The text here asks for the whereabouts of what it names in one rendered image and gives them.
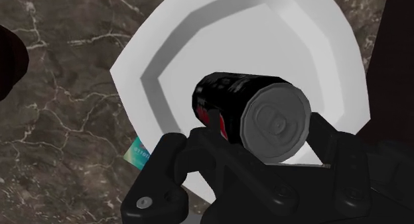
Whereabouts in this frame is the black drink can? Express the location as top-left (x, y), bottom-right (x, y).
top-left (191, 72), bottom-right (312, 164)

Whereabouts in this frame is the teal card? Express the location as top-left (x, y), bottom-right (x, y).
top-left (123, 136), bottom-right (151, 171)

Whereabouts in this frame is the white plate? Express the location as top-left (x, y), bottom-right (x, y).
top-left (109, 0), bottom-right (372, 205)

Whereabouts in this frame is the black round object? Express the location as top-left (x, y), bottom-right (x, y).
top-left (0, 24), bottom-right (31, 102)

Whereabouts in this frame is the dark robot stand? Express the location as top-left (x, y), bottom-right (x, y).
top-left (356, 0), bottom-right (414, 147)

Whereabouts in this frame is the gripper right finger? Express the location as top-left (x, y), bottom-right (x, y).
top-left (305, 112), bottom-right (414, 218)

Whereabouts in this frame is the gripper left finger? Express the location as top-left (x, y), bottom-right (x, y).
top-left (120, 109), bottom-right (299, 224)

